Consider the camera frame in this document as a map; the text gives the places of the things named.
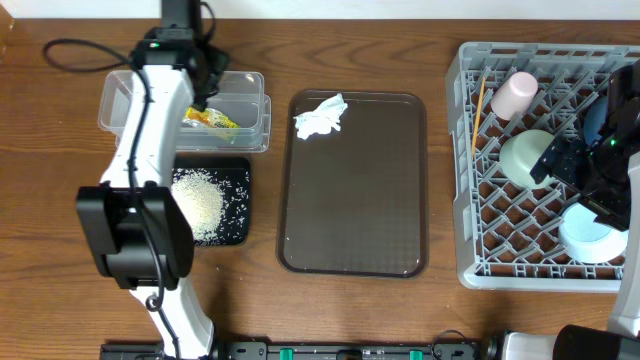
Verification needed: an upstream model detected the crumpled white napkin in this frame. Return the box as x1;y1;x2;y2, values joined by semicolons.
294;93;348;140

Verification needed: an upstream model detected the mint green bowl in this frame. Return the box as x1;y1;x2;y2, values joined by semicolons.
499;129;554;190

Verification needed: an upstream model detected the black waste tray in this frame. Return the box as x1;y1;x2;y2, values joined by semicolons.
169;156;253;248

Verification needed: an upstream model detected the clear plastic bin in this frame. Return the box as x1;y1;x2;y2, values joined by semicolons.
97;70;271;153

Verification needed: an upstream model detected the pile of white rice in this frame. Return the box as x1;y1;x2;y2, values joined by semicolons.
170;168;251;244

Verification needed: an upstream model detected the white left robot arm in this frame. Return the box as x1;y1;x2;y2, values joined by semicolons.
76;25;218;359

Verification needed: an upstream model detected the grey dishwasher rack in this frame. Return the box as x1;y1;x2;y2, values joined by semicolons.
445;42;639;293

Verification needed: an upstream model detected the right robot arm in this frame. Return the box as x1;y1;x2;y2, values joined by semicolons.
483;64;639;360

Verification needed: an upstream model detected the pink cup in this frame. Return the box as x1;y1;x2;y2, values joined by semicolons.
490;72;538;120

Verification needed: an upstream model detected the wooden chopstick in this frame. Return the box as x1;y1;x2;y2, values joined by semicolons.
471;76;486;161

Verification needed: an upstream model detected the yellow snack wrapper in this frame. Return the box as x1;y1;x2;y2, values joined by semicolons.
181;107;240;144

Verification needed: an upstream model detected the brown serving tray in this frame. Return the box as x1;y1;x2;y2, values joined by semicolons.
276;91;429;279

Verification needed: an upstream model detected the dark blue plate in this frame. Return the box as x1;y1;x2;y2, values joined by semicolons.
582;96;608;145

